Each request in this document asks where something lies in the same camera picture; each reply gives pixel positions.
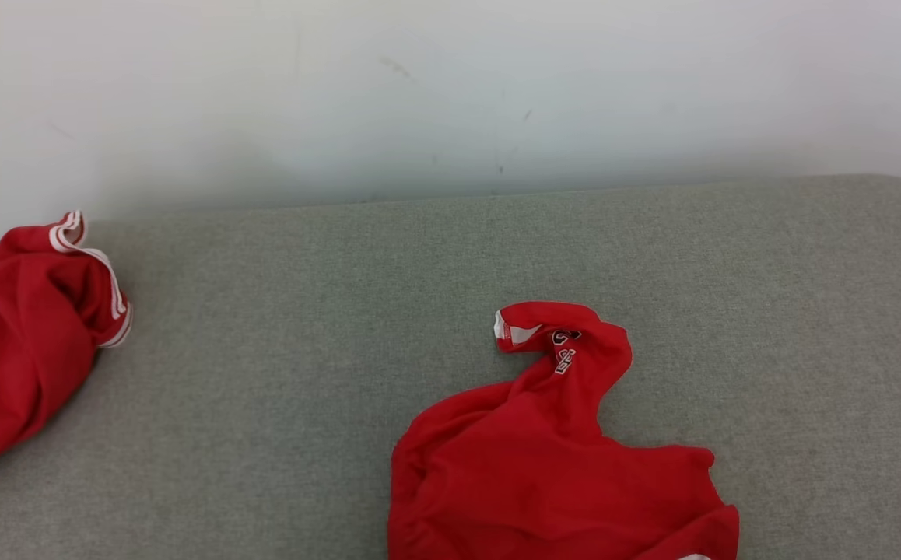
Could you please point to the red white-striped shorts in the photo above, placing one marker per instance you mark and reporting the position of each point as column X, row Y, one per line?
column 544, row 482

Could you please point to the red white-sleeved jersey shirt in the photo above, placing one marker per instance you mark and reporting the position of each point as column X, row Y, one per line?
column 30, row 350

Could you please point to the grey fabric sofa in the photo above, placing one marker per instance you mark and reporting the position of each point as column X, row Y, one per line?
column 303, row 350

